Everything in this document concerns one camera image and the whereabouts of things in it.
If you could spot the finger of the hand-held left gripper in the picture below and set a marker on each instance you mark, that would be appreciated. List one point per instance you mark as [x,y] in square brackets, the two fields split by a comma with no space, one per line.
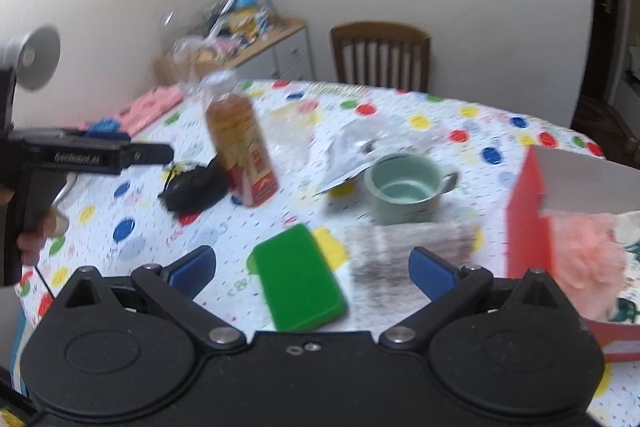
[152,154]

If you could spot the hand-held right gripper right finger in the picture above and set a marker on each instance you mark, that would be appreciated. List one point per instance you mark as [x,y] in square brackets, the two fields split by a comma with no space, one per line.
[432,272]

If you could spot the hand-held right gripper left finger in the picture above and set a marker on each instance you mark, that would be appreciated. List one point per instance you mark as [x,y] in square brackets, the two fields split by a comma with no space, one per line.
[192,269]

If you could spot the grey towel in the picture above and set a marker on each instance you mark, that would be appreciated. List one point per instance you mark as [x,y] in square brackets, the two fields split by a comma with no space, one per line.
[390,257]

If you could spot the red cardboard box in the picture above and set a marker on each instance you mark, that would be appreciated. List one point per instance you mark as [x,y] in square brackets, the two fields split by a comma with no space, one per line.
[522,227]

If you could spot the green sponge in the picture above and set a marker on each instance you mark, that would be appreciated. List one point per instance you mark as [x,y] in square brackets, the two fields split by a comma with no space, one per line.
[300,277]

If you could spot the pink bath pouf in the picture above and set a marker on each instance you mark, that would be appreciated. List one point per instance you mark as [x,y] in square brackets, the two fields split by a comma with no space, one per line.
[582,257]

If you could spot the white green printed cloth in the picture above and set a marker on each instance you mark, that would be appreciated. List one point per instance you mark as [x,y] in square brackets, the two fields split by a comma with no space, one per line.
[631,257]

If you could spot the person's left hand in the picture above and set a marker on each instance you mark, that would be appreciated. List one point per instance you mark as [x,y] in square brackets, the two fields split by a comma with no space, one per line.
[35,242]

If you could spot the pink folded cloth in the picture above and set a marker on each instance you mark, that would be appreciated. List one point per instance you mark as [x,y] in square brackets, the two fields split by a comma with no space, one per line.
[150,104]

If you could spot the blue small object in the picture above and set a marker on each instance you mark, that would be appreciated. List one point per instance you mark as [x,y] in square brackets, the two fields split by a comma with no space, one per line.
[105,127]

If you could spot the black crumpled cloth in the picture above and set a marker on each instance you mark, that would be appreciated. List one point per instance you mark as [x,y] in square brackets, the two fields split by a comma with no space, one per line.
[192,189]

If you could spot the pale green mug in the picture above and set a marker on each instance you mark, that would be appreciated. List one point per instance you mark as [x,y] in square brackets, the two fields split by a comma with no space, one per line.
[400,192]

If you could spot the amber tea bottle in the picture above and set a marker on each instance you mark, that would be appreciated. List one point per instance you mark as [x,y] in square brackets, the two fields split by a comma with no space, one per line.
[240,142]

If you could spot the clear drinking glass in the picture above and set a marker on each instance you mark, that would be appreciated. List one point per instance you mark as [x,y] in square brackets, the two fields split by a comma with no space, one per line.
[177,52]

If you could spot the clear plastic cup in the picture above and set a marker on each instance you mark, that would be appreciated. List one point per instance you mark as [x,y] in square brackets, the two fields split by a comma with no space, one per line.
[290,132]

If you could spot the clear plastic bag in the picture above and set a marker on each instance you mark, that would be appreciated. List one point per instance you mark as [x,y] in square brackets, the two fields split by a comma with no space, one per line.
[350,152]

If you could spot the pile of clutter on cabinet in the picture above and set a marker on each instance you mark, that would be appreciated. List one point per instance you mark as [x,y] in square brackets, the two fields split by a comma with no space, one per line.
[235,19]

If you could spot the polka dot tablecloth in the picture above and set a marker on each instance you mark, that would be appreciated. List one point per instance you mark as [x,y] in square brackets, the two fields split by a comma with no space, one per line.
[310,107]

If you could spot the white drawer cabinet wooden top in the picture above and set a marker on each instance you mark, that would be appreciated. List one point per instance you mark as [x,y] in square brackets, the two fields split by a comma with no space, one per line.
[287,49]

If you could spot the wooden chair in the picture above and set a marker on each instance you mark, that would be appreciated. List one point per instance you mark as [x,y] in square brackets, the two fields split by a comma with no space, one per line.
[380,57]

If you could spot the dark wooden door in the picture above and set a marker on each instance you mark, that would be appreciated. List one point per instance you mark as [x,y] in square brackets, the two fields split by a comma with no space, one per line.
[612,32]

